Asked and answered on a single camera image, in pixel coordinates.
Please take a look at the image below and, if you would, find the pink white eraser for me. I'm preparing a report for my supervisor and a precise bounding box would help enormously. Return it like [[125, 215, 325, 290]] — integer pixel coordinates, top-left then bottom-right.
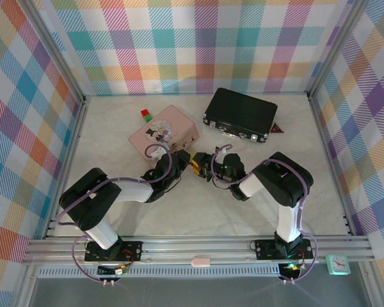
[[190, 255, 212, 268]]

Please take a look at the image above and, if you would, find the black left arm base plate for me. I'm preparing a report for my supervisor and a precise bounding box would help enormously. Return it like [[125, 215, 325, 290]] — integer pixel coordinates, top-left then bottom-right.
[[83, 240, 144, 264]]

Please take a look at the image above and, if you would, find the right connector board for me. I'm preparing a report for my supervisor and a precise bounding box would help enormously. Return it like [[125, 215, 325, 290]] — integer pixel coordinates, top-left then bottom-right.
[[279, 262, 304, 278]]

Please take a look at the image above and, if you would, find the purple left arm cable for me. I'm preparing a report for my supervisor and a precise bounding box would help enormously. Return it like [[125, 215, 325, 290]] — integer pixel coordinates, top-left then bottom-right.
[[56, 143, 174, 285]]

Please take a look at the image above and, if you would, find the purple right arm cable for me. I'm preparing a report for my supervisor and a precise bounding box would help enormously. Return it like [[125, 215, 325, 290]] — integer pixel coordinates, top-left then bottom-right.
[[210, 145, 318, 284]]

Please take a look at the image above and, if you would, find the aluminium frame post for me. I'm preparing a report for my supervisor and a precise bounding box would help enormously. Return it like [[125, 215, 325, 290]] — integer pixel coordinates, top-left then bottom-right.
[[306, 0, 371, 100], [24, 0, 89, 105]]

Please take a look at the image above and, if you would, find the black hard case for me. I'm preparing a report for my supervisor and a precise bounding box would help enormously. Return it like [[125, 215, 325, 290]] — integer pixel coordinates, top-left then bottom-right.
[[202, 87, 279, 144]]

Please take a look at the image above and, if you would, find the aluminium front frame rail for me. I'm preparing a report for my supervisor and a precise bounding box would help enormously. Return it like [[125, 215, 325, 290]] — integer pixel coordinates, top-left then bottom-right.
[[21, 235, 372, 267]]

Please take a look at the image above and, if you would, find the aluminium right frame post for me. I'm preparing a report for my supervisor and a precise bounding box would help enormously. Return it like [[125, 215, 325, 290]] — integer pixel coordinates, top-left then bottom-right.
[[306, 0, 371, 100]]

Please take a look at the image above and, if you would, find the grey slotted cable duct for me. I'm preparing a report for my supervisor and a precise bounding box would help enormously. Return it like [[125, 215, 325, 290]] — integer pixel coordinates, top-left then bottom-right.
[[37, 265, 282, 279]]

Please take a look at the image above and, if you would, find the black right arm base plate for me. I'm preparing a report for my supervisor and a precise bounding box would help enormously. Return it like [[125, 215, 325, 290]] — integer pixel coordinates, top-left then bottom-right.
[[254, 239, 315, 261]]

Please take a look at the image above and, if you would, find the aluminium left frame post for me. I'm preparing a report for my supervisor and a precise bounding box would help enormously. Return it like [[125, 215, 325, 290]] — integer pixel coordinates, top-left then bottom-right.
[[24, 0, 89, 105]]

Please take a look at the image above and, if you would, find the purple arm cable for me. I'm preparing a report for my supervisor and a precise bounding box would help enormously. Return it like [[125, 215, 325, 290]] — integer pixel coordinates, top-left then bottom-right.
[[210, 145, 318, 284], [56, 143, 174, 285]]

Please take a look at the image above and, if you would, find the mint green small clock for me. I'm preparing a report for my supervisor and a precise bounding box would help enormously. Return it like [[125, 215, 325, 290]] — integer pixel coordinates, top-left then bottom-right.
[[325, 254, 351, 276]]

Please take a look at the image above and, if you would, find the connector board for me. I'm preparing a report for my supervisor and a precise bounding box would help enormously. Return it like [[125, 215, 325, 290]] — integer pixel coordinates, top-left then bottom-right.
[[279, 262, 304, 278], [97, 264, 129, 277]]

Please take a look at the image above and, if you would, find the pink metal lockbox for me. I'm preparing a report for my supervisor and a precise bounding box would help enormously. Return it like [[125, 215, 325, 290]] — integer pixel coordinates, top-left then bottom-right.
[[128, 105, 200, 162]]

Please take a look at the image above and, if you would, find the left connector board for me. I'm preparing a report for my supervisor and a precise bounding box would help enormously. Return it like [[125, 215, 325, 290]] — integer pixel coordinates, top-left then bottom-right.
[[97, 264, 129, 277]]

